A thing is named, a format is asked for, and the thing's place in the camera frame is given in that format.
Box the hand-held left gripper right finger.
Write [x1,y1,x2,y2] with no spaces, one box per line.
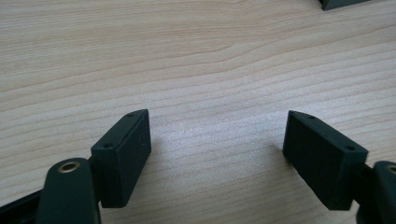
[282,109,370,211]

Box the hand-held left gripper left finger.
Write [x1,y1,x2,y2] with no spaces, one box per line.
[90,108,152,209]

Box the dark grey block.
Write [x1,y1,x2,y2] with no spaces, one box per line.
[318,0,372,12]

